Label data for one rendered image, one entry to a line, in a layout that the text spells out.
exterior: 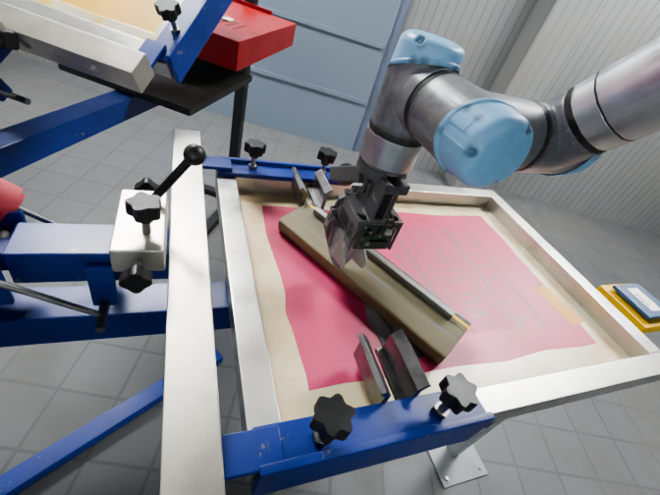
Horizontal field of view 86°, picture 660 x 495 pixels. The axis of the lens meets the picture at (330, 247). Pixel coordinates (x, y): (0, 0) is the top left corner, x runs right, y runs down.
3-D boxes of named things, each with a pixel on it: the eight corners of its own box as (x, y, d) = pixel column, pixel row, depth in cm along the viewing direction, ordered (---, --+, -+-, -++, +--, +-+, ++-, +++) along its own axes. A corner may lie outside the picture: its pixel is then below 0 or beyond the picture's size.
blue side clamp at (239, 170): (338, 192, 91) (347, 167, 86) (345, 203, 87) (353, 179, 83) (215, 183, 79) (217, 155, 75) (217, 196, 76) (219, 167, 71)
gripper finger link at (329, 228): (320, 247, 57) (335, 202, 52) (318, 240, 58) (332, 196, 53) (347, 247, 59) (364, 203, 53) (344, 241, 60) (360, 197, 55)
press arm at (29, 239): (170, 250, 54) (169, 225, 51) (168, 279, 50) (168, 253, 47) (27, 250, 47) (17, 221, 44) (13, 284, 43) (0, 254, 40)
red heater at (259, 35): (198, 16, 164) (199, -16, 156) (292, 49, 164) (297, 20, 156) (104, 29, 116) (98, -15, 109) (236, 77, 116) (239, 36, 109)
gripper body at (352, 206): (344, 253, 51) (372, 182, 43) (327, 216, 56) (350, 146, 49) (390, 253, 53) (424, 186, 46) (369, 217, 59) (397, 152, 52)
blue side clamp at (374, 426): (450, 405, 53) (474, 381, 48) (468, 440, 49) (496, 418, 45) (246, 448, 41) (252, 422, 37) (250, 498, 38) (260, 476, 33)
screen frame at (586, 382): (486, 200, 108) (493, 190, 105) (663, 379, 68) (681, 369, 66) (214, 181, 77) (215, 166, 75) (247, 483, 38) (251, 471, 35)
